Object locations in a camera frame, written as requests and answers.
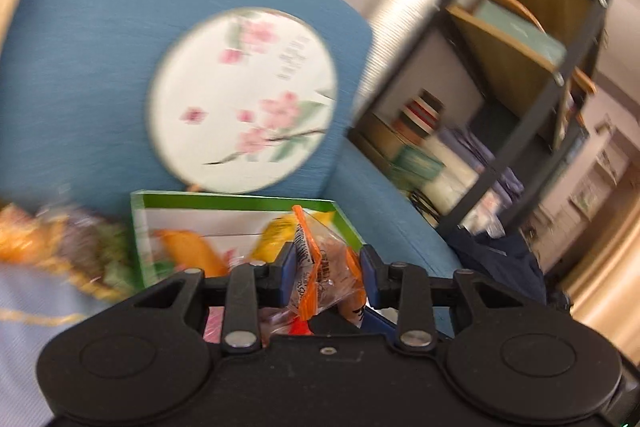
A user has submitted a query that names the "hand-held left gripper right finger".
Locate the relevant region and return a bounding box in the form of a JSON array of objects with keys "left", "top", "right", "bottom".
[{"left": 361, "top": 245, "right": 523, "bottom": 350}]

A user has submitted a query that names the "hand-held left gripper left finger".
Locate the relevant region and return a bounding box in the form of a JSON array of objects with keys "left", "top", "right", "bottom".
[{"left": 135, "top": 243, "right": 299, "bottom": 354}]

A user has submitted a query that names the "orange clear snack packet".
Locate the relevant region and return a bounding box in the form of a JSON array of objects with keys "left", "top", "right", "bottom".
[{"left": 287, "top": 205, "right": 368, "bottom": 323}]

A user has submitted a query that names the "yellow snack bag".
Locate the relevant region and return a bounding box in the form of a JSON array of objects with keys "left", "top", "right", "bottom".
[{"left": 250, "top": 209, "right": 336, "bottom": 263}]

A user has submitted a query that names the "pink clear snack packet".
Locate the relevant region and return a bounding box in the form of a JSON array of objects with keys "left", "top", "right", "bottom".
[{"left": 202, "top": 304, "right": 226, "bottom": 343}]

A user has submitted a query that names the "green cardboard box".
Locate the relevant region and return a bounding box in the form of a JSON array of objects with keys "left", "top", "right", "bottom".
[{"left": 130, "top": 189, "right": 368, "bottom": 293}]

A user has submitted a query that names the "clear packet of yellow snacks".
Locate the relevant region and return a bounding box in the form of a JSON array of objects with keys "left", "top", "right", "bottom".
[{"left": 0, "top": 202, "right": 138, "bottom": 303}]

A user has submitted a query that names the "dark blue cloth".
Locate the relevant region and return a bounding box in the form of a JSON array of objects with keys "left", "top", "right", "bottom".
[{"left": 445, "top": 229, "right": 548, "bottom": 308}]

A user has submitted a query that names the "stack of books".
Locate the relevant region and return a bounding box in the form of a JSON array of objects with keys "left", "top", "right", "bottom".
[{"left": 392, "top": 89, "right": 446, "bottom": 140}]

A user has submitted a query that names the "round flower print fan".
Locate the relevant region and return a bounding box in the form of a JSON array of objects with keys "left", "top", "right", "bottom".
[{"left": 146, "top": 7, "right": 338, "bottom": 195}]

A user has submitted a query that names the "black metal shelf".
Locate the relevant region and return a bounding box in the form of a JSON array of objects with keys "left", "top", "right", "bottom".
[{"left": 347, "top": 0, "right": 613, "bottom": 233}]

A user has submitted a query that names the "white paper roll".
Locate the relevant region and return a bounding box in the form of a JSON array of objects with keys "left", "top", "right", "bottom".
[{"left": 352, "top": 0, "right": 443, "bottom": 122}]

